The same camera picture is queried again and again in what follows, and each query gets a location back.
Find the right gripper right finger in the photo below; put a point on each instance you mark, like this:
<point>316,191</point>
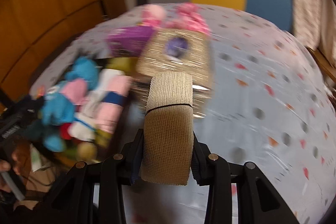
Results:
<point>199,158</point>

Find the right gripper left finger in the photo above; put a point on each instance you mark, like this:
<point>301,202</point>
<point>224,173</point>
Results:
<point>135,157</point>

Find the beige bandage cloth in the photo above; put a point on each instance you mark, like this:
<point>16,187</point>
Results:
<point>168,129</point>

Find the blue plush toy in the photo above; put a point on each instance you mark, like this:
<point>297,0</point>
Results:
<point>62,99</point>

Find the left hand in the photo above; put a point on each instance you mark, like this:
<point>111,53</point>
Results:
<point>21,158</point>

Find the red knitted glove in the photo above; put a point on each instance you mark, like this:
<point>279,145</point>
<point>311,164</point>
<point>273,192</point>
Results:
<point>64,134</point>

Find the white sock blue stripe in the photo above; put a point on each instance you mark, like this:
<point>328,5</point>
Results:
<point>82,128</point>

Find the pink folded cloth blue band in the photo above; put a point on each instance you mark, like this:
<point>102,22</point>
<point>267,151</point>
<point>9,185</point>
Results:
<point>105,103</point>

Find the patterned light blue tablecloth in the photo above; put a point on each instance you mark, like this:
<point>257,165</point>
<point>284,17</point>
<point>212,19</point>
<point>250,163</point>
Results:
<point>268,105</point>

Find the ornate silver tissue box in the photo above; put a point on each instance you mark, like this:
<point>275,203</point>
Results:
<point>175,50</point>

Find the wooden cabinet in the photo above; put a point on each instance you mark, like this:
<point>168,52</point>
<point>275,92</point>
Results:
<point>32,29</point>

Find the pink spotted plush toy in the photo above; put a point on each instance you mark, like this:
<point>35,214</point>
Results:
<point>186,16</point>

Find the wooden side table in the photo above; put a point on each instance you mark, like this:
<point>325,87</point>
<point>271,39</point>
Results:
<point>323,64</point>

